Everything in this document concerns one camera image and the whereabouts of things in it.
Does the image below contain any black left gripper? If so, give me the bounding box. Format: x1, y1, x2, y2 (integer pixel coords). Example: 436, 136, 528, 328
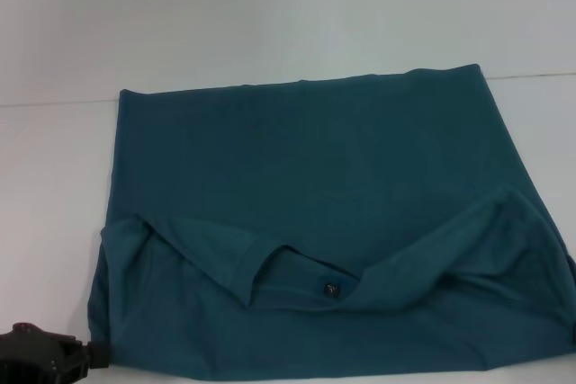
0, 321, 112, 384

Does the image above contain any teal FREE print T-shirt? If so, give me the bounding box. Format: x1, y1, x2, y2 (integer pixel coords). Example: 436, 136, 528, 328
85, 62, 576, 380

